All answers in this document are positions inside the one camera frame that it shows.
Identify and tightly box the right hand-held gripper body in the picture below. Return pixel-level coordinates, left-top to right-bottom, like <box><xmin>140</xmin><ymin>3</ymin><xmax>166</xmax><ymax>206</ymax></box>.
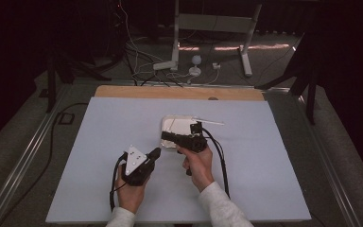
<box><xmin>176</xmin><ymin>116</ymin><xmax>225</xmax><ymax>154</ymax></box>

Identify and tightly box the pale blue table sheet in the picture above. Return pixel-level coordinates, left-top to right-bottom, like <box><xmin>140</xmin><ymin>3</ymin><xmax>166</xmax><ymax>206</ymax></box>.
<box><xmin>45</xmin><ymin>96</ymin><xmax>312</xmax><ymax>224</ymax></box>

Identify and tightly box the hand-held gripper cable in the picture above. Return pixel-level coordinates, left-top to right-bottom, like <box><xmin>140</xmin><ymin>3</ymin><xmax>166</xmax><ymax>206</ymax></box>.
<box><xmin>109</xmin><ymin>151</ymin><xmax>129</xmax><ymax>212</ymax></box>
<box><xmin>201</xmin><ymin>127</ymin><xmax>231</xmax><ymax>200</ymax></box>

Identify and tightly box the black floor cable bundle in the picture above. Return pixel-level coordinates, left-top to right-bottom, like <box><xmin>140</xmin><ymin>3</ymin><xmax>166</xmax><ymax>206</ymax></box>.
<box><xmin>124</xmin><ymin>46</ymin><xmax>185</xmax><ymax>88</ymax></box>

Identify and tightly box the black tripod stand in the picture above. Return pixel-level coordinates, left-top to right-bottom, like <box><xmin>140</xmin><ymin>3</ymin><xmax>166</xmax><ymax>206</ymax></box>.
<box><xmin>254</xmin><ymin>31</ymin><xmax>320</xmax><ymax>126</ymax></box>
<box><xmin>43</xmin><ymin>46</ymin><xmax>112</xmax><ymax>114</ymax></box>

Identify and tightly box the black square floor frame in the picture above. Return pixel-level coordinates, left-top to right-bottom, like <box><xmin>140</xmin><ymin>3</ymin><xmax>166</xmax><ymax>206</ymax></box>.
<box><xmin>58</xmin><ymin>113</ymin><xmax>76</xmax><ymax>126</ymax></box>

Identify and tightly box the white power strip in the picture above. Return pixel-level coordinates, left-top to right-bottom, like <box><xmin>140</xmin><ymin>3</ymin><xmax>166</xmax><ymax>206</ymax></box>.
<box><xmin>152</xmin><ymin>61</ymin><xmax>178</xmax><ymax>71</ymax></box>

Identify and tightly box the long black floor cable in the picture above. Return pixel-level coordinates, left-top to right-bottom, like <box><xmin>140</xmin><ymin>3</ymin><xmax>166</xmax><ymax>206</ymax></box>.
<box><xmin>0</xmin><ymin>102</ymin><xmax>89</xmax><ymax>227</ymax></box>

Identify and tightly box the white metal stand frame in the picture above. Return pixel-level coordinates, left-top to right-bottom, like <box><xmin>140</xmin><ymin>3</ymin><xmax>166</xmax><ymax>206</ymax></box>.
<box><xmin>169</xmin><ymin>0</ymin><xmax>264</xmax><ymax>78</ymax></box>

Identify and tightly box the round white device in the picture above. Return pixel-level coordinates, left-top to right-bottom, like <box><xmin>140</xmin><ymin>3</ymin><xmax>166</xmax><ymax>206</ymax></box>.
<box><xmin>188</xmin><ymin>55</ymin><xmax>202</xmax><ymax>77</ymax></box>

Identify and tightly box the right hand-held gripper cable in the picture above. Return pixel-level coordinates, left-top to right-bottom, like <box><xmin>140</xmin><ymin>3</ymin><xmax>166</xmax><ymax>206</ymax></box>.
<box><xmin>201</xmin><ymin>127</ymin><xmax>231</xmax><ymax>200</ymax></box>

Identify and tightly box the left hand-held gripper cable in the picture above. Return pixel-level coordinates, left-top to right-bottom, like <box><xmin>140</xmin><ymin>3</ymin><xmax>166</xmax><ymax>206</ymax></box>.
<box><xmin>109</xmin><ymin>151</ymin><xmax>129</xmax><ymax>212</ymax></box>

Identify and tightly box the white square tray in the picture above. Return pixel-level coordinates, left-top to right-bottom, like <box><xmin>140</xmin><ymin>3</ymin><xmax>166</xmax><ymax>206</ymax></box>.
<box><xmin>160</xmin><ymin>114</ymin><xmax>200</xmax><ymax>149</ymax></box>

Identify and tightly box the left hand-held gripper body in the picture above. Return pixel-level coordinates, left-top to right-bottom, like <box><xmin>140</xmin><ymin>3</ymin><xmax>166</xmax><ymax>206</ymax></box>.
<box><xmin>121</xmin><ymin>145</ymin><xmax>155</xmax><ymax>187</ymax></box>

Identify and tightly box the white floor cable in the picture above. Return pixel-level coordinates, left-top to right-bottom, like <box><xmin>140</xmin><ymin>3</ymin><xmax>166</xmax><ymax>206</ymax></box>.
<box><xmin>118</xmin><ymin>0</ymin><xmax>164</xmax><ymax>75</ymax></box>

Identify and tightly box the person's right hand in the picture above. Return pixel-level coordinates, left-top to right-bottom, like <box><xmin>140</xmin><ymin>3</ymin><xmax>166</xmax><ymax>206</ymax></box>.
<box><xmin>176</xmin><ymin>145</ymin><xmax>216</xmax><ymax>193</ymax></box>

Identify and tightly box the metal floor rail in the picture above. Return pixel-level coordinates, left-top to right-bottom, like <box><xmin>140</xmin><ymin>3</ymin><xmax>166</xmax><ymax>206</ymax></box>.
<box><xmin>264</xmin><ymin>87</ymin><xmax>363</xmax><ymax>227</ymax></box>
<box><xmin>0</xmin><ymin>83</ymin><xmax>74</xmax><ymax>227</ymax></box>

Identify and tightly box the wooden table board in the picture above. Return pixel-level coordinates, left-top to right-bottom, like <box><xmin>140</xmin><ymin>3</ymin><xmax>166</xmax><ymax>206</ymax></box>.
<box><xmin>94</xmin><ymin>84</ymin><xmax>266</xmax><ymax>102</ymax></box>

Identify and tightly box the person's left hand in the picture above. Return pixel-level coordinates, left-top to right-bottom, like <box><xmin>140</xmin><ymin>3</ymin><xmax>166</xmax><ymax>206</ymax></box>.
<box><xmin>115</xmin><ymin>171</ymin><xmax>150</xmax><ymax>215</ymax></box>

